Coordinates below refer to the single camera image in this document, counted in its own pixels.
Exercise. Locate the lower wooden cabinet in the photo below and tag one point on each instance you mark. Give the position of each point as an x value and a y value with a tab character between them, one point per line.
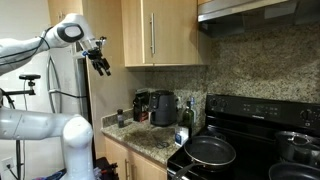
131	165

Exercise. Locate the black red coffee maker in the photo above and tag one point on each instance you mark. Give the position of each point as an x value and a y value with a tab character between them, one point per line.
140	105

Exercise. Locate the steel range hood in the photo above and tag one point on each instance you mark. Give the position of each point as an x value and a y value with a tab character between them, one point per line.
218	18

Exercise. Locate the scissors on counter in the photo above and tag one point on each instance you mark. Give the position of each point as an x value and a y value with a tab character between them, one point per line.
162	145

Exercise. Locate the black pot on stove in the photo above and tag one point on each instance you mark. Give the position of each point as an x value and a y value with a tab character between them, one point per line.
298	148

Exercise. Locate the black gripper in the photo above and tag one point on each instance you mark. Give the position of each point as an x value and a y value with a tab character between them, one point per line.
98	62

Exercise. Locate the black frying pan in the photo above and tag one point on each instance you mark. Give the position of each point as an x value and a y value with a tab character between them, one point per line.
293	171
207	151

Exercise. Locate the front black frying pan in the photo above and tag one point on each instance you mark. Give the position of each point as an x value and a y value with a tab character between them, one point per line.
207	151

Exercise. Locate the wall power outlet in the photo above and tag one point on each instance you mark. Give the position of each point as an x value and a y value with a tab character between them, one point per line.
7	163

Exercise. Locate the cabinet door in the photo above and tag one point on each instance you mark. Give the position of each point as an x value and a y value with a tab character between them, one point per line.
169	29
132	32

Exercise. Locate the cabinet above refrigerator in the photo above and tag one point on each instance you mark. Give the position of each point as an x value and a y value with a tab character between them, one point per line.
58	9

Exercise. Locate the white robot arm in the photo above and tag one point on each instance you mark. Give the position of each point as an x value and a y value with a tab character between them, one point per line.
74	130

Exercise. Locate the black electric stove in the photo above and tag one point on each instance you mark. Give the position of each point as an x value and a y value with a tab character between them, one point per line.
249	125

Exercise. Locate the white salt container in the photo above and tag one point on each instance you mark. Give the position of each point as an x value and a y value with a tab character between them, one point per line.
181	135

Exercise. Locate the camera on tripod arm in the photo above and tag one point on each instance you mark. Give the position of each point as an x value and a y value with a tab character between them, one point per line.
28	85

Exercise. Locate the dark green glass bottle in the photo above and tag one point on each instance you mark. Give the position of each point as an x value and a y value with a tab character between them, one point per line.
188	118

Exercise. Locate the clear blue-cap bottle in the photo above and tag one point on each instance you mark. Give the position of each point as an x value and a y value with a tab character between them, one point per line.
192	103

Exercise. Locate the small dark spice jar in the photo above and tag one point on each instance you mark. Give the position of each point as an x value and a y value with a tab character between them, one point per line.
120	118

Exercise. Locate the black air fryer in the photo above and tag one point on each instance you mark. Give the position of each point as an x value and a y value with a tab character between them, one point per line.
162	108

